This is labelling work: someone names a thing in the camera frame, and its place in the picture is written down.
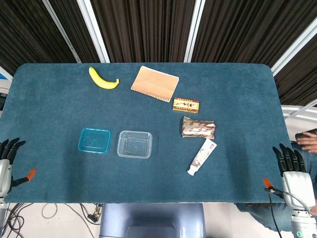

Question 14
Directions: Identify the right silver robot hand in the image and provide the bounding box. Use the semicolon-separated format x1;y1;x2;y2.
263;143;317;210

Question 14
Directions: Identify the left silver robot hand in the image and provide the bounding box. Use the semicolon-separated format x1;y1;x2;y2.
0;137;38;198

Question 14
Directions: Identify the teal-rimmed clear plastic container lid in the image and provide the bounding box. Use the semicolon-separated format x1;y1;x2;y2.
78;127;111;155

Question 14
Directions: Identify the clear plastic container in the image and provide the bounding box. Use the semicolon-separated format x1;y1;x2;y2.
116;130;153;160

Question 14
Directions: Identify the bystander bare hand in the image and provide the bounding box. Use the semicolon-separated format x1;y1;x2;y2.
296;131;317;152

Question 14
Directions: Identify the teal table cloth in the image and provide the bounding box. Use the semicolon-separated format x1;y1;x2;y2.
0;62;293;204

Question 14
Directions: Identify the black plug on floor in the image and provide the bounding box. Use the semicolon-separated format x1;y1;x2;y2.
87;203;103;224

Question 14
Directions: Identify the white toothpaste tube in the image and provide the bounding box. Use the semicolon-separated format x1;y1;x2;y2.
187;138;218;177

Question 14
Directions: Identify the gold red foil packet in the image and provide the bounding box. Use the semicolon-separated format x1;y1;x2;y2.
181;116;216;140

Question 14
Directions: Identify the yellow banana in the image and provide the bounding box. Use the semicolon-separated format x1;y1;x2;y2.
88;66;120;89

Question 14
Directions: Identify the yellow red small carton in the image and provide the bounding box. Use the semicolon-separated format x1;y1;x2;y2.
172;97;200;115

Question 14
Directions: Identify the blue-grey robot torso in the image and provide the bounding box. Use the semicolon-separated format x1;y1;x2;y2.
99;203;206;238

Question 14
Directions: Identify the tan spiral notebook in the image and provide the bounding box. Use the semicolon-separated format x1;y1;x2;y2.
130;65;180;103

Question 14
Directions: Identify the dark brown curtain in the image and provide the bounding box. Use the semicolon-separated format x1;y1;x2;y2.
0;0;317;107

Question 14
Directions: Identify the black right hand cable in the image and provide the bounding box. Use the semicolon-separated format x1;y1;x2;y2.
264;187;284;238

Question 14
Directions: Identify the black floor cable bundle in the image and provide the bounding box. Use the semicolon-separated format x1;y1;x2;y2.
0;203;34;238

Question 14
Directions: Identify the beige floor cable loop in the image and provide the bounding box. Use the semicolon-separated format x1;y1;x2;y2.
41;203;58;219

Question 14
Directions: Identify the white metal frame rail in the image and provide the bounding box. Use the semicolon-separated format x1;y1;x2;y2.
281;99;317;122

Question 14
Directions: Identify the white metal frame post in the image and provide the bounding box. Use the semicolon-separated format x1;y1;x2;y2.
183;0;208;63
76;0;110;63
270;22;317;76

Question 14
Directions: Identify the thin grey frame post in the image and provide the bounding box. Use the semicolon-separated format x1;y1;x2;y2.
41;0;82;63

